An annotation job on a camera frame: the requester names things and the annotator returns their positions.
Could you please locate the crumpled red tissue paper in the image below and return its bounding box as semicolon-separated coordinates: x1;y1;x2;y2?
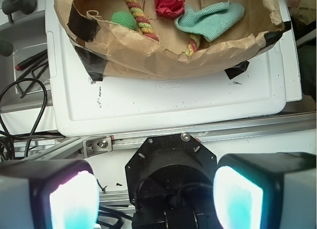
154;0;185;19

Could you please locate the brown paper bag tray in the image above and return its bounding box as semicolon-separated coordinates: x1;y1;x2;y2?
54;0;291;81

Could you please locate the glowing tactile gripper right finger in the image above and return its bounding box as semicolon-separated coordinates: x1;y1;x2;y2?
213;152;317;229

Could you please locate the red handled screwdriver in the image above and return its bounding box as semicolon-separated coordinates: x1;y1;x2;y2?
15;50;47;71

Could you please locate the green textured ball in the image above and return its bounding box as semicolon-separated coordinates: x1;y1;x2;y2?
110;11;137;30

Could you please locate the metal corner bracket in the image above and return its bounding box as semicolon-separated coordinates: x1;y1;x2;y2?
83;136;113;158

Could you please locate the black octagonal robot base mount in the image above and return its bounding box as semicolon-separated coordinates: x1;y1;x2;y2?
125;135;221;229

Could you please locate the multicolour twisted rope toy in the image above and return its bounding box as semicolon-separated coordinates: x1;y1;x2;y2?
124;0;201;56

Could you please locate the white plastic bin lid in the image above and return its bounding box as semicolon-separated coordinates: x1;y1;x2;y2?
45;0;302;136

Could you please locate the teal microfibre cloth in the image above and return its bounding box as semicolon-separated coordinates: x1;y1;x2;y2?
174;1;245;42

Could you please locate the dark green clamp handle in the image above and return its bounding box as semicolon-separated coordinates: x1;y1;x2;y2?
1;0;37;24

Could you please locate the aluminium extrusion rail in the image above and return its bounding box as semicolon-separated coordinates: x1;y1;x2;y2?
27;112;317;160

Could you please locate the black hex key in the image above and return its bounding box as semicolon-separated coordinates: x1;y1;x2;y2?
20;61;49;99

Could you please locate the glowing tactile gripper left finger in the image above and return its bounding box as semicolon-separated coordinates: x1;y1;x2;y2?
0;160;100;229

